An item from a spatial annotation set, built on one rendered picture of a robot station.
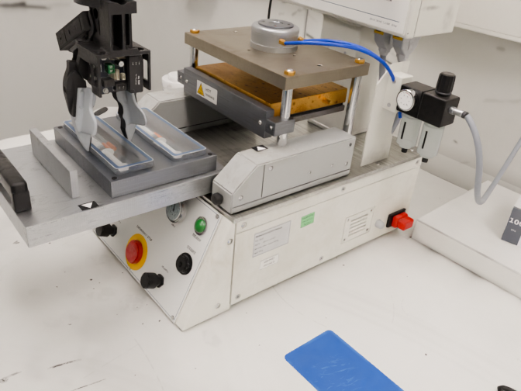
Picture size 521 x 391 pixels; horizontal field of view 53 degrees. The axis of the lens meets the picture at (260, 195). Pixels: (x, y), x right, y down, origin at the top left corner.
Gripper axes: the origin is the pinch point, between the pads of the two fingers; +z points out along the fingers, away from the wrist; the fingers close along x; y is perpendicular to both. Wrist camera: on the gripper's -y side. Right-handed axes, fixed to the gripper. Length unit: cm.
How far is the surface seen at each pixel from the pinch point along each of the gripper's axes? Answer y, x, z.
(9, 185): 6.7, -15.1, 0.5
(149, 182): 10.0, 1.5, 3.2
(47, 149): -0.1, -8.2, 0.3
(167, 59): -119, 79, 30
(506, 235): 34, 64, 20
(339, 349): 32.7, 20.5, 26.0
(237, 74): -3.2, 25.5, -4.8
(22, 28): -150, 33, 22
